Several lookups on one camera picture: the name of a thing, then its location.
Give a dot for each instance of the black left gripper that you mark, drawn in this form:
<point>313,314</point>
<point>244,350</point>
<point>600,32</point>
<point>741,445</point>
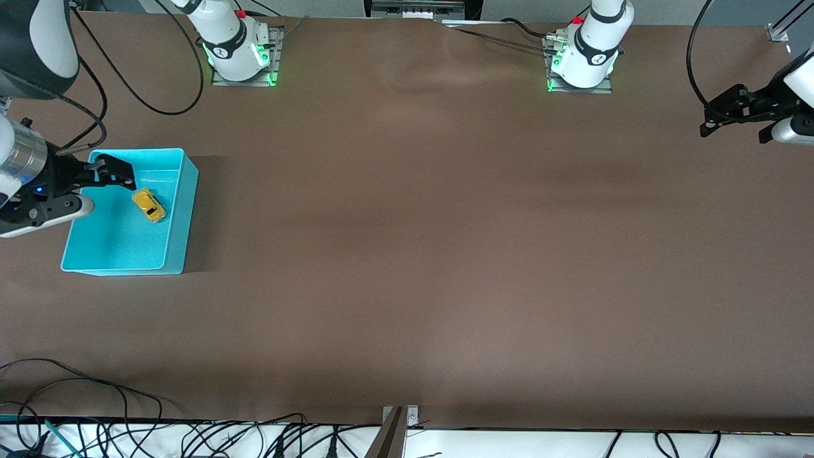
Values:
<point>771,97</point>

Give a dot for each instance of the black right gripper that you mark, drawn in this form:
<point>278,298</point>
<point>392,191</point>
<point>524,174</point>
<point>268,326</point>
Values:
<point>60,172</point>

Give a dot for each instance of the yellow toy beetle car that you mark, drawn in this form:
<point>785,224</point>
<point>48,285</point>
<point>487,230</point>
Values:
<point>149,205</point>

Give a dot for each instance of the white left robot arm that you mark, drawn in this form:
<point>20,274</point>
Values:
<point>594,44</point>

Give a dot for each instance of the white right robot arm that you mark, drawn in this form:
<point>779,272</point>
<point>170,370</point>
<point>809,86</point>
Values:
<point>226,44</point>

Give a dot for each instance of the turquoise plastic bin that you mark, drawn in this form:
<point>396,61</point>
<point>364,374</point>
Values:
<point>114,248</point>

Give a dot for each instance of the white strip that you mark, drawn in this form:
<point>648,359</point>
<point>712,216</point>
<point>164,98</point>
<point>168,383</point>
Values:
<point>470,23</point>

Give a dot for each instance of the brown table mat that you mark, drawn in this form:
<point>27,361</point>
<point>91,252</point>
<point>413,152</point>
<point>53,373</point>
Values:
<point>407,286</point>

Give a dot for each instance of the dark metal bar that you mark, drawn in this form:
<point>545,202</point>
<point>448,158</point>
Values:
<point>389,442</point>

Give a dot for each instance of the grey corner bracket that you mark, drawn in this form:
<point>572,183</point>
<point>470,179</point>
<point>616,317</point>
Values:
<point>777,33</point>

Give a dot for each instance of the aluminium frame rail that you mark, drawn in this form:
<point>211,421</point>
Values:
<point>795,14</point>

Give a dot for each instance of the grey left arm base plate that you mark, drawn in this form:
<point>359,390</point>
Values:
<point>585,90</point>

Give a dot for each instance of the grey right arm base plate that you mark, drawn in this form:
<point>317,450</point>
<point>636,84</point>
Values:
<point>275,51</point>

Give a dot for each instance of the grey metal frame box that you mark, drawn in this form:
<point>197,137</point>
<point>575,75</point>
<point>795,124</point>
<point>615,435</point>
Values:
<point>413,7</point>

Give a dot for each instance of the silver metal bracket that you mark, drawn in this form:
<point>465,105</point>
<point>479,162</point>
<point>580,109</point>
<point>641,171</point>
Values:
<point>412,416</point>

